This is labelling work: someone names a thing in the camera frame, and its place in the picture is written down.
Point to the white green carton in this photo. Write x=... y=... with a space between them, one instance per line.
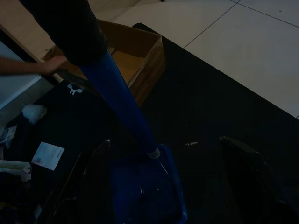
x=14 y=166

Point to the white paper leaflet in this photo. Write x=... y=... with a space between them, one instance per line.
x=49 y=155

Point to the black cloth white logo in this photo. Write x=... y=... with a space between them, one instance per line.
x=74 y=89

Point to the wall baseboard strip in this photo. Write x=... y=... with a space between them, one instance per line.
x=9 y=114

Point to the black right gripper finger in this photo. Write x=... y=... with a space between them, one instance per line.
x=70 y=32

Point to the person hand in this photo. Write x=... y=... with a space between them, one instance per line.
x=54 y=65

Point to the brown cardboard box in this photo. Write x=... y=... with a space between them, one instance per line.
x=149 y=70

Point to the white crumpled paper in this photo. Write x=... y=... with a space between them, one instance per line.
x=35 y=113

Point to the crumpled printed paper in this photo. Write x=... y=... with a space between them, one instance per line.
x=8 y=136

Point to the black floor mat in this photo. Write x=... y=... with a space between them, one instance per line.
x=210 y=105

